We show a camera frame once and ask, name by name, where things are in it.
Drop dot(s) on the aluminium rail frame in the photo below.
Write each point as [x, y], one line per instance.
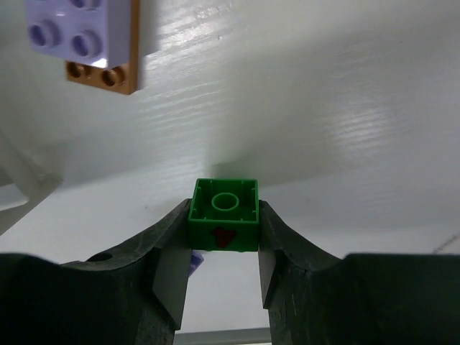
[239, 336]

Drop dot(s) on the purple hollow lego brick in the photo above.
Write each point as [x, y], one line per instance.
[195, 262]

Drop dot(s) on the white container pair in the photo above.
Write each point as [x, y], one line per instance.
[25, 183]

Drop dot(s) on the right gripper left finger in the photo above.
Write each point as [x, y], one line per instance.
[133, 293]

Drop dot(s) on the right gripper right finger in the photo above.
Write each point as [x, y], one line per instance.
[313, 297]

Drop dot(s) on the orange lego plate right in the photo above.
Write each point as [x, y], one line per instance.
[121, 79]

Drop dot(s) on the small green lego brick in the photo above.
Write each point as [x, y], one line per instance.
[224, 215]

